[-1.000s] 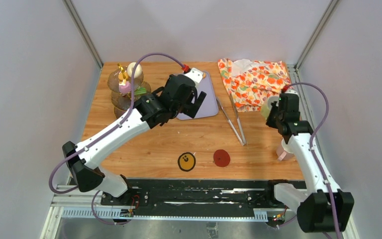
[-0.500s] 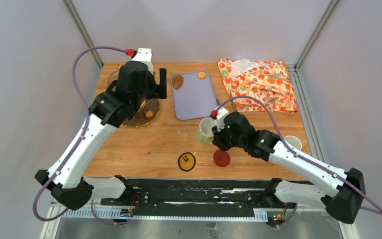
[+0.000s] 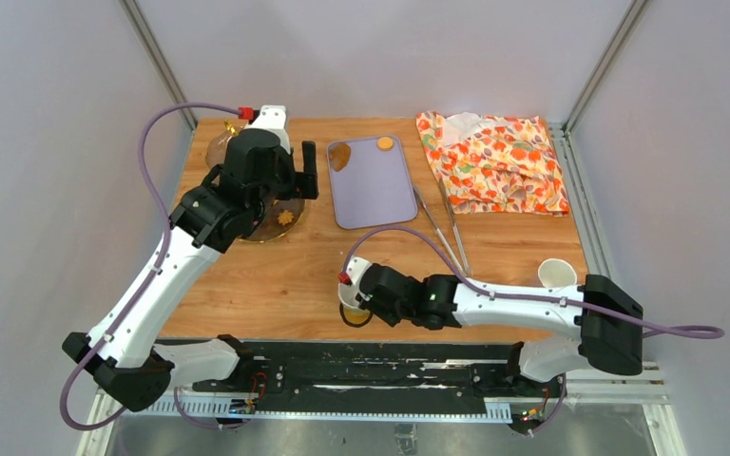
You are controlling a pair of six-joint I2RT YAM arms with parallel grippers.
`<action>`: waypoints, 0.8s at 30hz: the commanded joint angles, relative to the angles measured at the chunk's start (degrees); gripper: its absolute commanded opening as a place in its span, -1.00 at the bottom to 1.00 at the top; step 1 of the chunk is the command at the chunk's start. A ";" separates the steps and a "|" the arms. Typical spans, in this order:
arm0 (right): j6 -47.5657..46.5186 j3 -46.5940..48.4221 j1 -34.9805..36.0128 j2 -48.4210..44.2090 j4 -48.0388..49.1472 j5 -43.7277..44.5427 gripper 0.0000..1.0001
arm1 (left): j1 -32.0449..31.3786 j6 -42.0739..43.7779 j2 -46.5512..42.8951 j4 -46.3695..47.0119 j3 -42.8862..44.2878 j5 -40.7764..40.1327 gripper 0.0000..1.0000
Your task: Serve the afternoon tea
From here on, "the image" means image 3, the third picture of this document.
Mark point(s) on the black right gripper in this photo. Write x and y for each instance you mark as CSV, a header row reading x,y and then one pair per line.
x,y
367,303

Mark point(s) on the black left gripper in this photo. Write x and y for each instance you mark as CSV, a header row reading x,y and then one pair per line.
x,y
299,184

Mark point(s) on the three-tier glass cake stand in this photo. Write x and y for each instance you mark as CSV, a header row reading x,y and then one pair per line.
x,y
269,228

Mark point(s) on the small orange shell cookie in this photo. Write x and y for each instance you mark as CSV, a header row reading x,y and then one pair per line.
x,y
285,217

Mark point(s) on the pink mug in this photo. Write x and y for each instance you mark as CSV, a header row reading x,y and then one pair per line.
x,y
556,273

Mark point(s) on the light green mug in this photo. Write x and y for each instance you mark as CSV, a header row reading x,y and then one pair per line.
x,y
348,295

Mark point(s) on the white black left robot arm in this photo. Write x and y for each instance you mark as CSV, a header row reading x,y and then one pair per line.
x,y
122,353

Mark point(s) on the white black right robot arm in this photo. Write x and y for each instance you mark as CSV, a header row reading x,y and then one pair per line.
x,y
592,325

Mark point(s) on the brown cookie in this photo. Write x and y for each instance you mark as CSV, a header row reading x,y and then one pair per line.
x,y
339,155

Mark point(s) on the yellow chick coaster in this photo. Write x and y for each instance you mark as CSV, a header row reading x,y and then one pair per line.
x,y
354,318

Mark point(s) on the lavender dessert tray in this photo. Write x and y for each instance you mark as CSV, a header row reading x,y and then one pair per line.
x,y
375,188

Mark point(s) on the orange round tart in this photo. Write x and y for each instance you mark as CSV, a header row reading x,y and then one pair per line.
x,y
385,143

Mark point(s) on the floral orange cloth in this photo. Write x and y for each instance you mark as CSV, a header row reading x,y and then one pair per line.
x,y
494,164

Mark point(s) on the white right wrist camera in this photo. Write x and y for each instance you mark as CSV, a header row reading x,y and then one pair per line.
x,y
355,270

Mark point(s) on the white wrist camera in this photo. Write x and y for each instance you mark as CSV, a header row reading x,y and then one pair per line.
x,y
355,270
274,118

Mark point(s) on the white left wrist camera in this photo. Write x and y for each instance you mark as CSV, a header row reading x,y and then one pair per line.
x,y
274,118

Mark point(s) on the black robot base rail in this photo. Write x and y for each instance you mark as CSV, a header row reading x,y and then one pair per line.
x,y
376,381

